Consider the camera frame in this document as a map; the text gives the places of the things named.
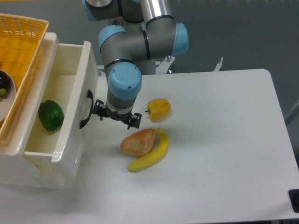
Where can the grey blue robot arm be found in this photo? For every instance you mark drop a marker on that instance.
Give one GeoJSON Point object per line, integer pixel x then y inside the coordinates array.
{"type": "Point", "coordinates": [122, 50]}

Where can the green bell pepper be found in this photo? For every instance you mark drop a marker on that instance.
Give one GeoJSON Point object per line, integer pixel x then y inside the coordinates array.
{"type": "Point", "coordinates": [51, 115]}

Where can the white drawer cabinet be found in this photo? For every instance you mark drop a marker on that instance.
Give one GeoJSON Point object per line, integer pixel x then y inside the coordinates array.
{"type": "Point", "coordinates": [19, 163]}

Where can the white top drawer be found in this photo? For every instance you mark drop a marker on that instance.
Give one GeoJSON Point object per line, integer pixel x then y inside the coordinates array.
{"type": "Point", "coordinates": [73, 73]}

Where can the yellow banana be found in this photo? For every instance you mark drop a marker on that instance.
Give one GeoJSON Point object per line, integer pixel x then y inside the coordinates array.
{"type": "Point", "coordinates": [154, 156]}

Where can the yellow bell pepper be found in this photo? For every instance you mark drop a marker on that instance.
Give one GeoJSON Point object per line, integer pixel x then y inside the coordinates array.
{"type": "Point", "coordinates": [158, 109]}

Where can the brown pastry bread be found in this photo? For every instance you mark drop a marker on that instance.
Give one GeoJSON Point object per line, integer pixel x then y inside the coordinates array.
{"type": "Point", "coordinates": [140, 143]}

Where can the green grapes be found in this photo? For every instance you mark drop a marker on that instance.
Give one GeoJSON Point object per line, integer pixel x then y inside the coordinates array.
{"type": "Point", "coordinates": [3, 93]}

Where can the white robot mount bracket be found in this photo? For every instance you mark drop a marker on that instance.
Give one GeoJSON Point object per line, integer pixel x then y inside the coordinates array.
{"type": "Point", "coordinates": [164, 67]}

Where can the yellow woven basket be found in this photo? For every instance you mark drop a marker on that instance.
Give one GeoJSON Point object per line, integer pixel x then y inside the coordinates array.
{"type": "Point", "coordinates": [20, 41]}

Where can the dark grapes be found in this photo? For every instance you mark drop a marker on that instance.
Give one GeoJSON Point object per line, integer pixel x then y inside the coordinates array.
{"type": "Point", "coordinates": [4, 80]}

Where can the white metal clamp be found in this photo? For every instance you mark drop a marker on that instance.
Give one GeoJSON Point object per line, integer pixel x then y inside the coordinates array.
{"type": "Point", "coordinates": [218, 65]}

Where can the black corner object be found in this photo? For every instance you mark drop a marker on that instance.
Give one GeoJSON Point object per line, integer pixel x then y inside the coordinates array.
{"type": "Point", "coordinates": [294, 198]}

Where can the black drawer handle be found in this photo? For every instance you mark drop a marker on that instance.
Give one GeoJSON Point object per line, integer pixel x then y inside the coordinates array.
{"type": "Point", "coordinates": [88, 109]}

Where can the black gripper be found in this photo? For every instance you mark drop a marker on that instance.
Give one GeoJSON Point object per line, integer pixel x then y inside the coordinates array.
{"type": "Point", "coordinates": [118, 114]}

